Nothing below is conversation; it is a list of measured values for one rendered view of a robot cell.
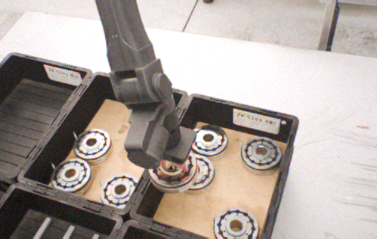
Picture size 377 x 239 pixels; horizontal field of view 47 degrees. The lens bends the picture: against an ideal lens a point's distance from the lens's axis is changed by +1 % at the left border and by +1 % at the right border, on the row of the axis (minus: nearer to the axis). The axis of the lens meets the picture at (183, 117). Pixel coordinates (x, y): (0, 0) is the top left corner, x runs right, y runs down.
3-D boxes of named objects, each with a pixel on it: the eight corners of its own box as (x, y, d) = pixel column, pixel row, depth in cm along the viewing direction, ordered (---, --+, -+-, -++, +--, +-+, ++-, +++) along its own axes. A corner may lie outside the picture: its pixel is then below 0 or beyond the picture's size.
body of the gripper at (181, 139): (185, 164, 81) (180, 143, 75) (137, 148, 84) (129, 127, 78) (198, 136, 84) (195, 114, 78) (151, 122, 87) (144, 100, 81)
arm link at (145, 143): (162, 67, 68) (118, 72, 73) (140, 127, 62) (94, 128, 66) (193, 113, 77) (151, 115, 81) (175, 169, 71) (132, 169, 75)
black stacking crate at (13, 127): (24, 79, 145) (11, 52, 137) (103, 97, 137) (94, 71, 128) (-59, 174, 122) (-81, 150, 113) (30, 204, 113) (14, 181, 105)
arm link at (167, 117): (177, 90, 74) (146, 85, 76) (166, 123, 71) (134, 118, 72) (182, 113, 80) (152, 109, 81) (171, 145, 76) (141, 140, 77)
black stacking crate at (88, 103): (103, 98, 137) (95, 72, 128) (192, 120, 128) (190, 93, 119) (32, 205, 113) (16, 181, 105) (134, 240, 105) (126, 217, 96)
